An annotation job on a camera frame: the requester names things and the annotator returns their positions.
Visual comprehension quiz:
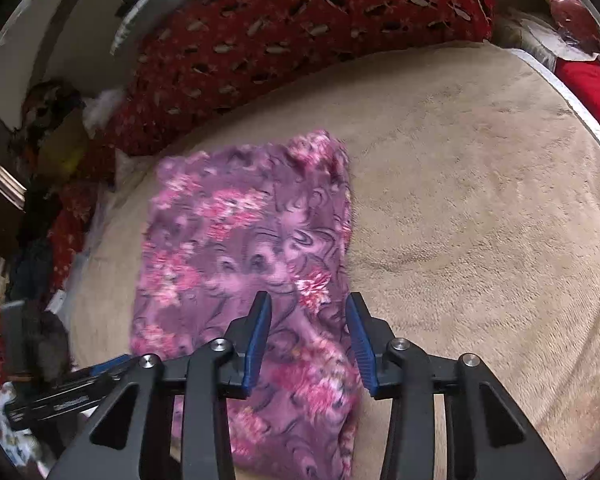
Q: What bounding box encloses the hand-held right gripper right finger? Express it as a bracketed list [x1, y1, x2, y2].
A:
[345, 292, 566, 480]

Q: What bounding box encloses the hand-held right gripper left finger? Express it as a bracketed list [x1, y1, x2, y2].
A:
[45, 290, 274, 480]

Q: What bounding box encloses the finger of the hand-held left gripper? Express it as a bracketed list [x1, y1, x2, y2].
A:
[6, 354, 141, 424]

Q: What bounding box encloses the purple floral cloth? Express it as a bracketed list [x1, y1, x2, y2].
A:
[130, 130, 364, 480]

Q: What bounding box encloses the pile of dark clothes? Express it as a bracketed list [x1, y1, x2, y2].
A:
[7, 80, 123, 301]

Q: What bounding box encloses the white printed cloth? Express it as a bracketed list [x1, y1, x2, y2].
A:
[0, 384, 52, 477]

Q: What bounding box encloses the beige fleece blanket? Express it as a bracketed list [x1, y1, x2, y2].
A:
[69, 42, 600, 480]

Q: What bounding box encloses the red printed pillow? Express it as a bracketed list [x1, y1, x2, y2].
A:
[105, 0, 497, 157]

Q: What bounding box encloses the plain red cloth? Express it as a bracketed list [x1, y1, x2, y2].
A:
[554, 57, 600, 137]

